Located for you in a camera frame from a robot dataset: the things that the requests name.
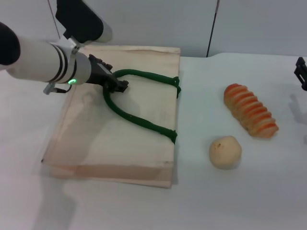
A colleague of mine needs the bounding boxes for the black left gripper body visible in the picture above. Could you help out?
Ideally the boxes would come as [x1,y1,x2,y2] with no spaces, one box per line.
[86,54,118,87]

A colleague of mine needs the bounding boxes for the green rope bag handle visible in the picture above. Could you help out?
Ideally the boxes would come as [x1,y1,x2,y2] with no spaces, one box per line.
[102,69,182,145]

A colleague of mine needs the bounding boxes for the cream canvas tote bag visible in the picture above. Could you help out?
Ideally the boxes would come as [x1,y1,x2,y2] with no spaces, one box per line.
[41,45,182,190]

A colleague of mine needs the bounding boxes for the orange striped bread roll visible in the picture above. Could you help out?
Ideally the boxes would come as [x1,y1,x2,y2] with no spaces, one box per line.
[224,83,280,139]

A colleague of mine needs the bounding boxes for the round pale egg yolk pastry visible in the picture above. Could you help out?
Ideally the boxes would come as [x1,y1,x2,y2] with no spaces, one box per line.
[209,135,242,170]

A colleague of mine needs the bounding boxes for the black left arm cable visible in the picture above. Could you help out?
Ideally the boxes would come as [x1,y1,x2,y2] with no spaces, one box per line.
[43,82,73,95]

